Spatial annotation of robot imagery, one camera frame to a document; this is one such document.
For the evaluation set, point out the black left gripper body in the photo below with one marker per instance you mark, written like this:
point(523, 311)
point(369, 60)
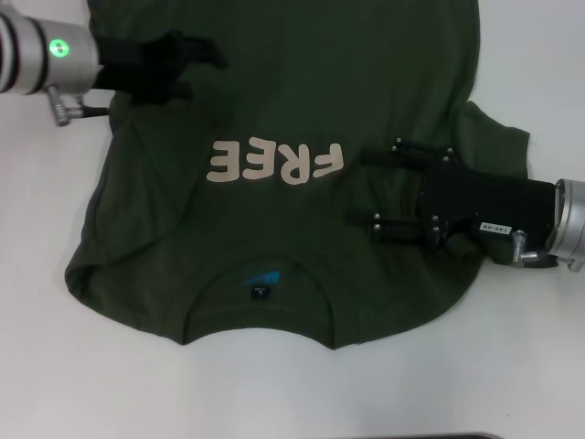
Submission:
point(132, 64)

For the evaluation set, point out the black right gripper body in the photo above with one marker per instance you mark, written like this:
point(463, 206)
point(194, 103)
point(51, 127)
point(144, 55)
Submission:
point(498, 206)

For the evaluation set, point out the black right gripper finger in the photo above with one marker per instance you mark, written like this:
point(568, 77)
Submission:
point(397, 231)
point(384, 157)

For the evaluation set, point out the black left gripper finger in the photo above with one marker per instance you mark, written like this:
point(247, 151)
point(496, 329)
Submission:
point(176, 91)
point(208, 49)

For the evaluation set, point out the dark green FREE T-shirt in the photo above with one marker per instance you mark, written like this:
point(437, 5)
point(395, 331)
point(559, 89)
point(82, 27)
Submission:
point(297, 100)

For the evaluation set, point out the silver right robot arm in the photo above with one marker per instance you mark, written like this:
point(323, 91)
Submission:
point(571, 215)

